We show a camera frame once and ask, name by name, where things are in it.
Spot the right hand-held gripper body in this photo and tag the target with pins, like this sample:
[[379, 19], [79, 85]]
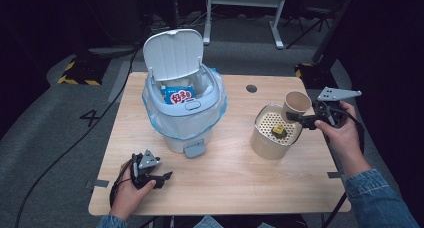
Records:
[[330, 104]]

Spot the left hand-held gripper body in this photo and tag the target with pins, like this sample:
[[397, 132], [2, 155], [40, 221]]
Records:
[[146, 164]]

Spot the brown paper cup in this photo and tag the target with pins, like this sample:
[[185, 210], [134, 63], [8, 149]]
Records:
[[297, 103]]

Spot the small yellow dark lump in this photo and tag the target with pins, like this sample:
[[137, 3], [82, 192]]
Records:
[[279, 130]]

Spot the beige container with perforated strainer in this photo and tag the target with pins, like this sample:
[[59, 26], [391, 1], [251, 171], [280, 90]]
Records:
[[266, 144]]

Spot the blue snack packet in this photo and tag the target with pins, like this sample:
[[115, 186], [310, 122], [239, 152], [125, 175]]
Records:
[[176, 94]]

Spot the white pedal trash bin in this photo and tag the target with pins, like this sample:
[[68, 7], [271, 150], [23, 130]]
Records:
[[173, 54]]

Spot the person's right hand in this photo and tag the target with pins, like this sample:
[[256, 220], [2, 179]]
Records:
[[343, 134]]

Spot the person's left hand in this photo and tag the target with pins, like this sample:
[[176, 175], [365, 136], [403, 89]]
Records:
[[128, 196]]

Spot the black yellow striped base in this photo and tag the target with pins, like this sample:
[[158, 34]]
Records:
[[83, 71], [313, 75]]

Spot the grey tape strip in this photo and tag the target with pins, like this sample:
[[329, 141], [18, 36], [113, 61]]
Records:
[[334, 175], [101, 183]]

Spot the round table grommet hole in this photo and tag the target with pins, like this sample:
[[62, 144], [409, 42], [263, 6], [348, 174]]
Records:
[[251, 88]]

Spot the pale blue trash bag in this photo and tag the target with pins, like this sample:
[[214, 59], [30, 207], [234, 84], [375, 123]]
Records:
[[186, 123]]

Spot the person's denim legs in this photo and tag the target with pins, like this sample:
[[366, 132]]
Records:
[[206, 222]]

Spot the black slanted pole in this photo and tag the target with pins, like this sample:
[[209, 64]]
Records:
[[333, 24]]

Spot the black tripod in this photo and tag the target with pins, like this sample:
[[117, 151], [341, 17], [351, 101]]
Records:
[[310, 21]]

